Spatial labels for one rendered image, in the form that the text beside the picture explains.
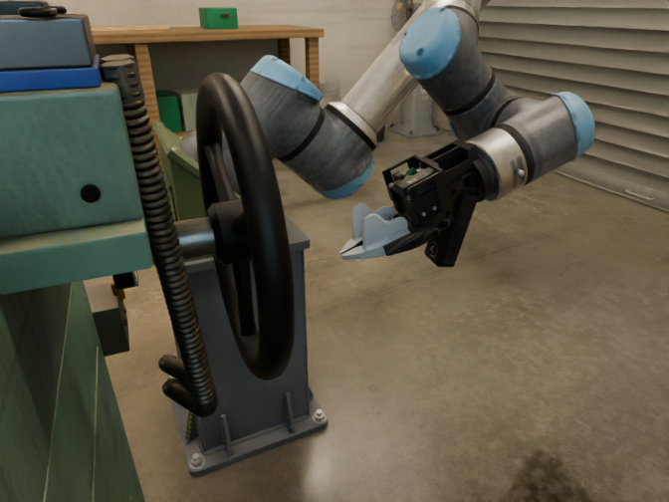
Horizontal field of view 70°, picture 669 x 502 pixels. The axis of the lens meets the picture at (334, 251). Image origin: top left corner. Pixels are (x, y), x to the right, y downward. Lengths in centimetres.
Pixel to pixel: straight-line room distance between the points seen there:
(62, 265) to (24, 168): 6
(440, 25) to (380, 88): 42
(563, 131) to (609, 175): 263
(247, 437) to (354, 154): 75
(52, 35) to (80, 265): 14
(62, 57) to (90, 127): 4
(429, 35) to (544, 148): 21
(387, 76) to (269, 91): 27
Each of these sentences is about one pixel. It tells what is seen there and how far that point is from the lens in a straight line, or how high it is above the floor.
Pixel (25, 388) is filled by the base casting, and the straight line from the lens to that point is 40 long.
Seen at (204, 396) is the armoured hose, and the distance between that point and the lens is 53.
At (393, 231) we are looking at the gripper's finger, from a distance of 61.
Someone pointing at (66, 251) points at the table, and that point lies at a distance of 36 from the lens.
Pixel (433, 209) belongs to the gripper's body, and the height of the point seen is 78.
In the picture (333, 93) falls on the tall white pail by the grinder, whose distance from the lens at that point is 380.
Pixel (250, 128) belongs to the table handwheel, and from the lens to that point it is 36.
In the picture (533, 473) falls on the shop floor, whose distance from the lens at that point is 136.
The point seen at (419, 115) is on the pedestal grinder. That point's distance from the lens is 420.
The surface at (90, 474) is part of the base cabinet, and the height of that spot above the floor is 60.
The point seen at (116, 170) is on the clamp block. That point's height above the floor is 91.
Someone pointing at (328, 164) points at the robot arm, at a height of 69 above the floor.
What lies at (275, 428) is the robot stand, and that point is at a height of 2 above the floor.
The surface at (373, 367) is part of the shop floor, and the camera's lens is 154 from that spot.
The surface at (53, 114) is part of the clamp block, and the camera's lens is 35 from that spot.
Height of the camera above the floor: 101
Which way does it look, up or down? 28 degrees down
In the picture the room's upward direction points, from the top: straight up
